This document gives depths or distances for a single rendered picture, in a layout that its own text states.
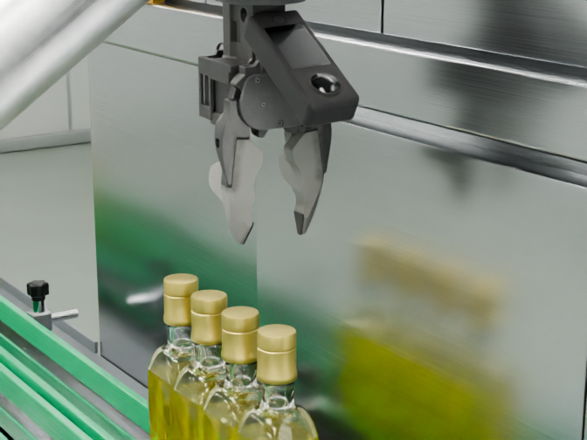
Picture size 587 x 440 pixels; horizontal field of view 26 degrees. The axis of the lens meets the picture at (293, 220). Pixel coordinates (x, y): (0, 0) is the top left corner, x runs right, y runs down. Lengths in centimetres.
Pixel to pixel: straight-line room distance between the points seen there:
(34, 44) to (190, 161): 71
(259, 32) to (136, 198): 66
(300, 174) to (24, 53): 34
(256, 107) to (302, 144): 6
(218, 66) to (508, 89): 24
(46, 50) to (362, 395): 55
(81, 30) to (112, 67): 84
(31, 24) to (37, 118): 661
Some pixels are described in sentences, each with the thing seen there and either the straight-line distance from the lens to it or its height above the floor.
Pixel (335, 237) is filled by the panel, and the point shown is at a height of 121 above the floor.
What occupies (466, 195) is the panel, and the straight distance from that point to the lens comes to 106.
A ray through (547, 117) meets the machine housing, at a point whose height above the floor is 136.
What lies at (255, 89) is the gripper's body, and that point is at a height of 137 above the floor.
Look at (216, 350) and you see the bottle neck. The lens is 120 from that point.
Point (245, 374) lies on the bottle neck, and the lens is 115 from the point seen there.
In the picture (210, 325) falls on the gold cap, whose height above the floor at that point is 114.
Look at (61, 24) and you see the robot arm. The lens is 81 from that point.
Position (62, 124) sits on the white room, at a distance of 748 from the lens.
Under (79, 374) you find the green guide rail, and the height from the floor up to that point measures 94.
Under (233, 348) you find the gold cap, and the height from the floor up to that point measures 113.
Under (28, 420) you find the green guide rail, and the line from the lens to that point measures 153.
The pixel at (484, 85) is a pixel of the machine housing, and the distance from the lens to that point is 104.
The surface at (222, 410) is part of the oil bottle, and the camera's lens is 116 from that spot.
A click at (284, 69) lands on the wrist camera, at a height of 140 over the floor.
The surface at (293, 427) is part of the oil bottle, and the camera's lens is 111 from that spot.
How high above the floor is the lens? 155
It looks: 15 degrees down
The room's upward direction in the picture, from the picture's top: straight up
